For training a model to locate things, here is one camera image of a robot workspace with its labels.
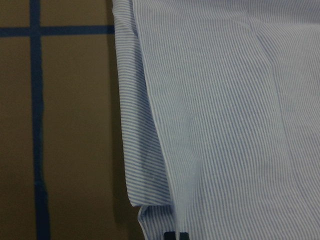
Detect blue striped button shirt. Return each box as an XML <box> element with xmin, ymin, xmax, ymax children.
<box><xmin>112</xmin><ymin>0</ymin><xmax>320</xmax><ymax>240</ymax></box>

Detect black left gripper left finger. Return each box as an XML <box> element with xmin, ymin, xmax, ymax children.
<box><xmin>163</xmin><ymin>231</ymin><xmax>176</xmax><ymax>240</ymax></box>

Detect brown table mat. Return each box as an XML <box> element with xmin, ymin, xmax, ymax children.
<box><xmin>0</xmin><ymin>0</ymin><xmax>143</xmax><ymax>240</ymax></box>

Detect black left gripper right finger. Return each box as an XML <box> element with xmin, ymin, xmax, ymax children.
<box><xmin>179</xmin><ymin>232</ymin><xmax>189</xmax><ymax>240</ymax></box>

